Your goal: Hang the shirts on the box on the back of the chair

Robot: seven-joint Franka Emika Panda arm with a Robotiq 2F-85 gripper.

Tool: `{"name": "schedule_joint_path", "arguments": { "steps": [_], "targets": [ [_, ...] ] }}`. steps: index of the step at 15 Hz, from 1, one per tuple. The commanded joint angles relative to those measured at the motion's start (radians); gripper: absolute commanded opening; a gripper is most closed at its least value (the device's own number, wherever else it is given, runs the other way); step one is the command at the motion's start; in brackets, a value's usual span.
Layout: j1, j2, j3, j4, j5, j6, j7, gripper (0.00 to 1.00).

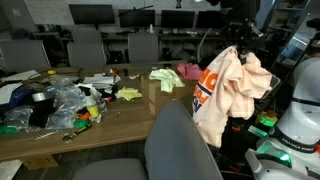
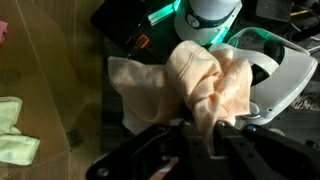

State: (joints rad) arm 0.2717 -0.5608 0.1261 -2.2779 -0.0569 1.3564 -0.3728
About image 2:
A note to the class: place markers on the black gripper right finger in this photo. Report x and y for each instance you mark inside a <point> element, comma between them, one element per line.
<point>253,150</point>

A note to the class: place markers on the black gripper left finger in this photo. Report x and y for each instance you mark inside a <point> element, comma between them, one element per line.
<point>166,150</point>

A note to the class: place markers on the peach shirt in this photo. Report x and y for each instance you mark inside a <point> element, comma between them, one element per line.
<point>186,83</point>

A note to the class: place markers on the pink shirt orange print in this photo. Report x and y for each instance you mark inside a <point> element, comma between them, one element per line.
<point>2,31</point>

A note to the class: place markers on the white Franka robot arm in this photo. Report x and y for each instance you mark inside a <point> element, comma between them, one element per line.
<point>210,13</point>

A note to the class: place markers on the brown cardboard box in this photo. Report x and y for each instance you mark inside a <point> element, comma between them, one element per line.
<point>50,66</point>

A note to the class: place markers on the white curved robot shell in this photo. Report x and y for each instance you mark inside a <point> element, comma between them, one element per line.
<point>293,76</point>

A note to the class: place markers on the green glowing light strip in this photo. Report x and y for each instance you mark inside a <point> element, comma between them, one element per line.
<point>163,13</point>

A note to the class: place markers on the black case orange latch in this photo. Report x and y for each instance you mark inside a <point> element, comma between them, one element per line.
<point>116,20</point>

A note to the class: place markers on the pale green towel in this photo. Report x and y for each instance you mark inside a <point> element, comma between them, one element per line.
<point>15,146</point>

